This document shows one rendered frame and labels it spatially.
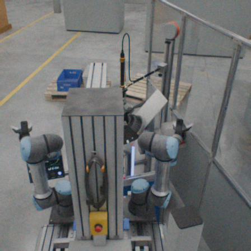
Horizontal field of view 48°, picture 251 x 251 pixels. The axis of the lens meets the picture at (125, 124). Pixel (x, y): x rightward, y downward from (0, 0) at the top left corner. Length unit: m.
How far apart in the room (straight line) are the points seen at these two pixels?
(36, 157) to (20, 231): 1.84
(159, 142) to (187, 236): 1.07
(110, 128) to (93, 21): 8.60
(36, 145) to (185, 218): 1.20
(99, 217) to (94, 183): 0.20
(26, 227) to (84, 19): 7.47
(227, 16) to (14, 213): 6.35
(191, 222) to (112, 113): 0.69
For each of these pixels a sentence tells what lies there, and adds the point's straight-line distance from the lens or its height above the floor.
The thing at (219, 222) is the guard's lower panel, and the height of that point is 0.49.
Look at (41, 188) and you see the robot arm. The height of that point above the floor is 1.35.
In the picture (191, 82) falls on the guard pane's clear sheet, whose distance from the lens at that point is 2.81.
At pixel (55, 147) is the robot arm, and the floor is 1.62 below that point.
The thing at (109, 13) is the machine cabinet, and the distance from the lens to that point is 9.47.
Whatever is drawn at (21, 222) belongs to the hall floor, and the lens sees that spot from 3.48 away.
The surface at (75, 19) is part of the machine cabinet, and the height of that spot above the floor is 0.38.
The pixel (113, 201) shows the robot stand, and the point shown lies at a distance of 1.45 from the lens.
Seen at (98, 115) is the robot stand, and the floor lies 2.03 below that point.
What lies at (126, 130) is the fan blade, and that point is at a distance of 2.52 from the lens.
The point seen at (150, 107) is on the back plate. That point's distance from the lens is 2.77.
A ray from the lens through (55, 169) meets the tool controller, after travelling 2.22.
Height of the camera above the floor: 2.62
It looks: 34 degrees down
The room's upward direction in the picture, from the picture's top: 1 degrees clockwise
